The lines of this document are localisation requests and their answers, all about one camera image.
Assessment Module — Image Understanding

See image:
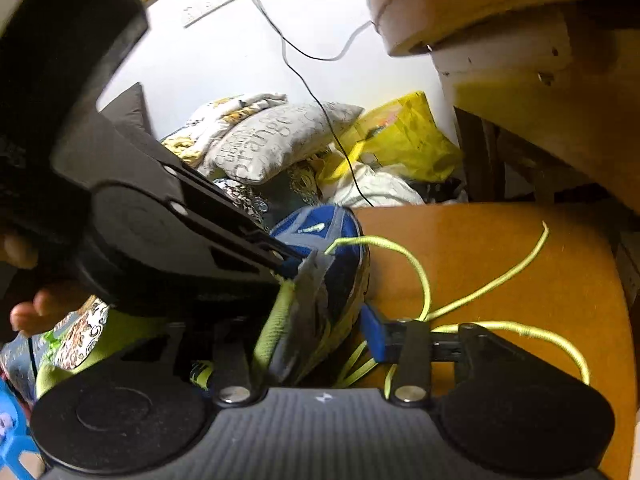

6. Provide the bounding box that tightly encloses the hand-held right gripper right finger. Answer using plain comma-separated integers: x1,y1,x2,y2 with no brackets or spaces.
359,304,592,407

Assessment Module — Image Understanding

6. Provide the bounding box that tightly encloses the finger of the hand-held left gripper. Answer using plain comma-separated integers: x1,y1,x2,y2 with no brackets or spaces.
165,157,306,282

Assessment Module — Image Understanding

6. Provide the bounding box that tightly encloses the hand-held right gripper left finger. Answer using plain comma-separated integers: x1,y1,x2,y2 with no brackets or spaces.
117,317,253,407

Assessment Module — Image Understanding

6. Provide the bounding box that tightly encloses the blue running shoe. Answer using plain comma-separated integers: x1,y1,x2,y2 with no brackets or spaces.
37,204,372,391

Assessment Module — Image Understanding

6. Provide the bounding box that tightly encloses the neon yellow shoelace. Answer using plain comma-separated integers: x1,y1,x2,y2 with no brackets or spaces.
325,220,592,391

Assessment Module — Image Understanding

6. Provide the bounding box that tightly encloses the person's left hand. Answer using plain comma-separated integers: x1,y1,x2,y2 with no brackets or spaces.
0,232,98,337

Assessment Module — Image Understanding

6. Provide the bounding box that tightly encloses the dark grey cushion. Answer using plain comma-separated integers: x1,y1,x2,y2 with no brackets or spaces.
97,82,153,136

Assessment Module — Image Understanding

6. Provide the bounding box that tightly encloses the grey printed pillow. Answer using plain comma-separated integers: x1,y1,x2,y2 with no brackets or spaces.
202,102,365,184

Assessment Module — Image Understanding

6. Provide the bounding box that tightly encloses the small wooden table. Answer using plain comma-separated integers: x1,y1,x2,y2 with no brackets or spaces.
345,202,631,480

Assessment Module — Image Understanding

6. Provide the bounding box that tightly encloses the dark cloth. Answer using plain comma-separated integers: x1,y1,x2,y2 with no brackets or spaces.
420,177,468,204

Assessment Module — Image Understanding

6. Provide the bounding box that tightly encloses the yellow plastic bag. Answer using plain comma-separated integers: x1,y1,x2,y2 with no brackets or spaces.
320,91,463,186

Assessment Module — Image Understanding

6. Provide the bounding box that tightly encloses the wooden chair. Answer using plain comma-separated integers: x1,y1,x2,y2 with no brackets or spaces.
452,105,601,203

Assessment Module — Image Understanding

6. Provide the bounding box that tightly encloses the blue plastic stool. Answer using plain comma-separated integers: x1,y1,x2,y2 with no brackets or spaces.
0,377,38,480

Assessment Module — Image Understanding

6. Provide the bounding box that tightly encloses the round wooden dining table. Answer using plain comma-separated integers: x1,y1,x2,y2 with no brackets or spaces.
367,0,640,241

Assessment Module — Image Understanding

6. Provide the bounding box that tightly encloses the black cable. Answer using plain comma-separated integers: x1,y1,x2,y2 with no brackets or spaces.
281,19,375,62
239,0,376,208

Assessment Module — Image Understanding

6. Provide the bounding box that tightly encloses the white wall socket strip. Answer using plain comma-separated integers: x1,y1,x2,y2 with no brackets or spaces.
182,0,251,28

